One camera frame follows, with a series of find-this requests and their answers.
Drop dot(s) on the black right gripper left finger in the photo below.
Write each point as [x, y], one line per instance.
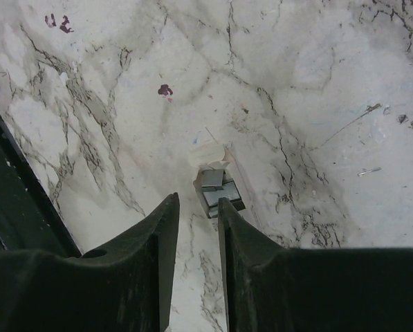
[123, 285]

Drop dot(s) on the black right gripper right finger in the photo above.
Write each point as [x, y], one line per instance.
[271, 288]

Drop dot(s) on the white staple box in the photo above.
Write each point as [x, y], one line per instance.
[217, 176]

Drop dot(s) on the loose staple strip on table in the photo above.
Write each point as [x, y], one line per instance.
[368, 171]

